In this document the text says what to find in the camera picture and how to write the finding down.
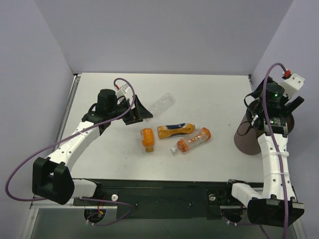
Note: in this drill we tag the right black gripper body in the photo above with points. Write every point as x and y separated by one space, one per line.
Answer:
292 105

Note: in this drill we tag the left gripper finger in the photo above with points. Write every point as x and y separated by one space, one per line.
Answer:
139 111
133 120

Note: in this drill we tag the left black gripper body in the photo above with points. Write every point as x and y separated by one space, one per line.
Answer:
134 114

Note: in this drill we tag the orange floral tea bottle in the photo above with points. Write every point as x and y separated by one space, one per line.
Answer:
193 140

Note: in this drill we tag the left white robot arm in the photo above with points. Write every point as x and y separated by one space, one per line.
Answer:
51 177

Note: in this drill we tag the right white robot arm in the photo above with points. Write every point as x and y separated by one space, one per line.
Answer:
277 203

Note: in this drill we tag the brown round bin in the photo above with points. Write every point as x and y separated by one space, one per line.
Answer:
246 137

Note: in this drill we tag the short orange juice bottle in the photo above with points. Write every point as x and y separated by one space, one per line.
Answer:
148 140

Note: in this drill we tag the orange bottle navy label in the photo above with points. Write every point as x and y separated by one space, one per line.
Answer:
166 131

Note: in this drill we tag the clear empty plastic bottle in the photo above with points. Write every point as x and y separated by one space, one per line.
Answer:
161 105

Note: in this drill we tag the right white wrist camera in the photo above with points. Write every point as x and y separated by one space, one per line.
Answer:
292 85

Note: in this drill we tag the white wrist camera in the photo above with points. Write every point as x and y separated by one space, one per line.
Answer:
122 90
292 85

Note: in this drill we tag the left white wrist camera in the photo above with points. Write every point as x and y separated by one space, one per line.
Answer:
122 90

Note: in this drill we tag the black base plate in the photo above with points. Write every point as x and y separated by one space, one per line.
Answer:
171 199

